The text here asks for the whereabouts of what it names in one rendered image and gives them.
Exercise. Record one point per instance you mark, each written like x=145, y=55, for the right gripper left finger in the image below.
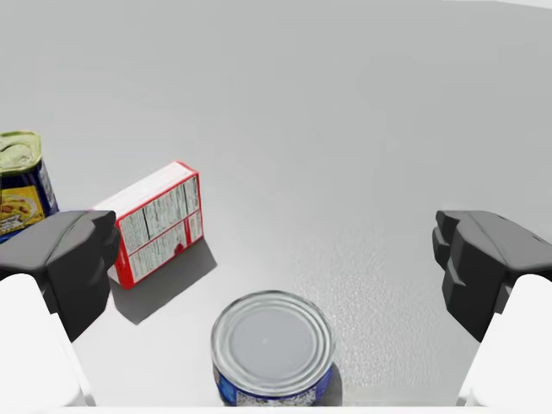
x=64, y=267

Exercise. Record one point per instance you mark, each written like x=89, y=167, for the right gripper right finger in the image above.
x=487, y=267

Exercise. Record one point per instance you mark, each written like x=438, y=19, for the green and blue rectangular can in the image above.
x=21, y=185

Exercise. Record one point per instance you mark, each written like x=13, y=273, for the blue flat can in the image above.
x=272, y=349

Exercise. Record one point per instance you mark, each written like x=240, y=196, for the red and white carton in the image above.
x=159, y=224

